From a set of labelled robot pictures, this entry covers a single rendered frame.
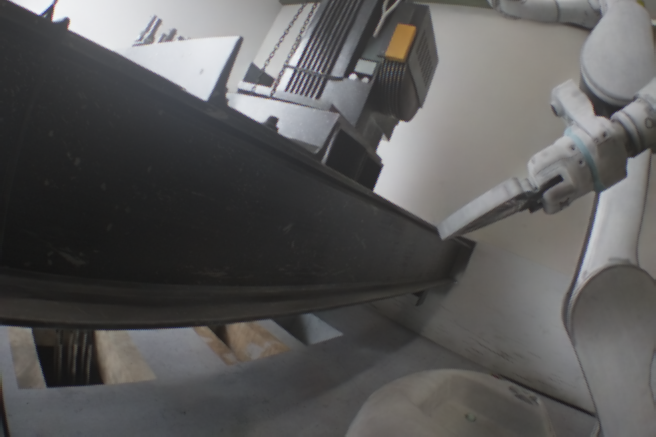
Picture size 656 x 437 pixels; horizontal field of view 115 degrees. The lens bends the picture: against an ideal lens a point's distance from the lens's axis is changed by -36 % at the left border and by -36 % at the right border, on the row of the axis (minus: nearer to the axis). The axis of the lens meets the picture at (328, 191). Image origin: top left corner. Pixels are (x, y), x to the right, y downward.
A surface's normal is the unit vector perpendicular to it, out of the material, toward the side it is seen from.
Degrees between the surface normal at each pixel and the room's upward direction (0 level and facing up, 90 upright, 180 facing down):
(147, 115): 90
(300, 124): 83
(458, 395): 74
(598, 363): 96
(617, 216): 90
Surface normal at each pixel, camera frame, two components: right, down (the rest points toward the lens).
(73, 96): 0.76, 0.32
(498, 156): -0.51, -0.22
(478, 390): -0.46, -0.49
